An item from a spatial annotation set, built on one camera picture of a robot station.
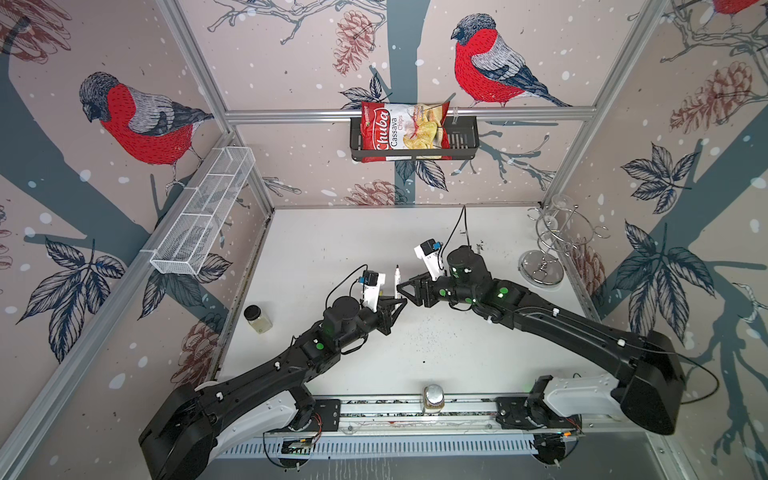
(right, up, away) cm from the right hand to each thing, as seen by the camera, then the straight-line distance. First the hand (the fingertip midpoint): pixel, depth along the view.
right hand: (398, 291), depth 73 cm
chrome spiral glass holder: (+65, +17, +41) cm, 79 cm away
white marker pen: (0, +3, -1) cm, 3 cm away
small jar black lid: (-42, -8, +12) cm, 45 cm away
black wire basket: (+21, +44, +22) cm, 54 cm away
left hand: (+2, -3, -1) cm, 3 cm away
